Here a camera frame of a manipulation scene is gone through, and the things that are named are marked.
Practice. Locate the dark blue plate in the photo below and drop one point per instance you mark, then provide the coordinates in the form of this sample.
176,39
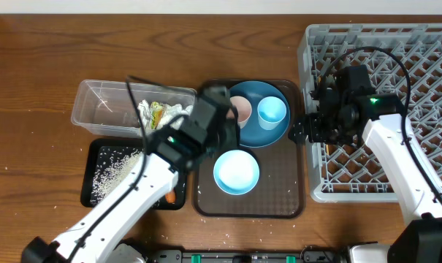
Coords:
252,135

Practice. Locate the green yellow snack wrapper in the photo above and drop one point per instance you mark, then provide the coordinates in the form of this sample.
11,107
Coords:
157,110

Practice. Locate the orange carrot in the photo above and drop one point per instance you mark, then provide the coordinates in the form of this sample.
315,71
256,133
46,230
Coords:
170,197

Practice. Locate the white tissue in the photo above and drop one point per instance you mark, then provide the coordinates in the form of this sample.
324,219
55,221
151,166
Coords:
172,111
145,114

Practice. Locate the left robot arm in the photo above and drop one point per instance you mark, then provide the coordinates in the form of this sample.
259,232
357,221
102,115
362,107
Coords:
95,236

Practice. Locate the pink cup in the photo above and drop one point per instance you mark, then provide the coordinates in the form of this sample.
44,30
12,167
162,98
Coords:
244,110

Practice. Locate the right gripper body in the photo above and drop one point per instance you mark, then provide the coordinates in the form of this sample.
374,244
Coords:
329,128

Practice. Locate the black tray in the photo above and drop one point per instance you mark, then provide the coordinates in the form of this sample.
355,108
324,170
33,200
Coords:
93,151

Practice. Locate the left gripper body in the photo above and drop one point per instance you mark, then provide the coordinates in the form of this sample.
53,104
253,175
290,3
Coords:
218,142

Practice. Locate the light blue cup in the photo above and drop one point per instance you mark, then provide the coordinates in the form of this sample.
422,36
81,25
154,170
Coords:
271,111

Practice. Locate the grey dishwasher rack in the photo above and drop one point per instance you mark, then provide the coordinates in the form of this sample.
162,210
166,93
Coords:
404,59

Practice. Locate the clear plastic bin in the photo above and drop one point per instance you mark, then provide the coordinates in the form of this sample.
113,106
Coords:
105,108

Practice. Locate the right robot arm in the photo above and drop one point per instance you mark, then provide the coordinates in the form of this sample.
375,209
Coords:
379,121

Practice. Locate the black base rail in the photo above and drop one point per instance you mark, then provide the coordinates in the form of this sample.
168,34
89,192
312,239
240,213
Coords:
305,256

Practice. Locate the light blue bowl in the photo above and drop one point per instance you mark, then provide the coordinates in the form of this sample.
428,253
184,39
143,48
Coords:
236,172

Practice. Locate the white rice pile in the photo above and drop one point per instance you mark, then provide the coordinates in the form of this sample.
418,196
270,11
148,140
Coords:
113,171

